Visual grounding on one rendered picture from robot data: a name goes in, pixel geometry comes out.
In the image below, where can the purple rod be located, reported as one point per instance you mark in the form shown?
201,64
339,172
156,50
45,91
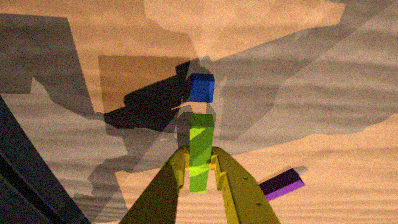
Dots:
281,184

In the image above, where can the lime green rod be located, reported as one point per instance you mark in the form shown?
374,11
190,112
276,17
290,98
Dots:
201,137

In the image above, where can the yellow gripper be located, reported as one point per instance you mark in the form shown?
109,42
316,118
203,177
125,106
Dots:
244,201

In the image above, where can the small blue block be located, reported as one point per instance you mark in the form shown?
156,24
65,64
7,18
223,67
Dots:
202,88

